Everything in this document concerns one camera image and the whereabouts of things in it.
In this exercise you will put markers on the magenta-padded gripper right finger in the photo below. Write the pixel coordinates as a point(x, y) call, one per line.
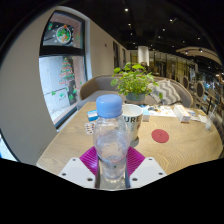
point(143, 171)

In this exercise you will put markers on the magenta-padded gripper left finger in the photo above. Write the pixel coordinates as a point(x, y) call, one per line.
point(81, 171)

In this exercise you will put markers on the clear blue-capped water bottle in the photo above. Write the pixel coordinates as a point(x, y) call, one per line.
point(111, 143)

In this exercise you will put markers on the flat round red coaster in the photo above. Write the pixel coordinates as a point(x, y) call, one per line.
point(160, 136)

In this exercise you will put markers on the white mug with dark lettering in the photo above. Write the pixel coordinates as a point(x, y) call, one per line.
point(135, 120)

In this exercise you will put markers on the small blue white carton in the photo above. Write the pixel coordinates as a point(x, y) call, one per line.
point(146, 115)

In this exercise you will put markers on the blue and white flat box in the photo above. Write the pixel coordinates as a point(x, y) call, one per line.
point(92, 115)

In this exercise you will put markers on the white paper napkin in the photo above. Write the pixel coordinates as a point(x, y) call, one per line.
point(202, 119)

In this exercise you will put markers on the clear plastic cup with straw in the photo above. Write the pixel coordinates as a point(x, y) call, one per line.
point(209, 124)

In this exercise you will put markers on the grey curved sofa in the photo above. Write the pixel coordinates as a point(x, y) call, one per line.
point(96, 90)

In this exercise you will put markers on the grey white chevron pillow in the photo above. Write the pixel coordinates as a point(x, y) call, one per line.
point(166, 91)

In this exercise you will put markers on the green potted plant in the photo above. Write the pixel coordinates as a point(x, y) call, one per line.
point(133, 81)

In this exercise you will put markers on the window with festive decals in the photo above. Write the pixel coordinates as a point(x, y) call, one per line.
point(60, 83)

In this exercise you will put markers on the group of dining chairs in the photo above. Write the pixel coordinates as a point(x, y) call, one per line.
point(200, 89)

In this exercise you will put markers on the person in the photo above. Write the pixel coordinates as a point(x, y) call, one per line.
point(144, 65)

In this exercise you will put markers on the group of ceiling lights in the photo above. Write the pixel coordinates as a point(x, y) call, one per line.
point(126, 10)

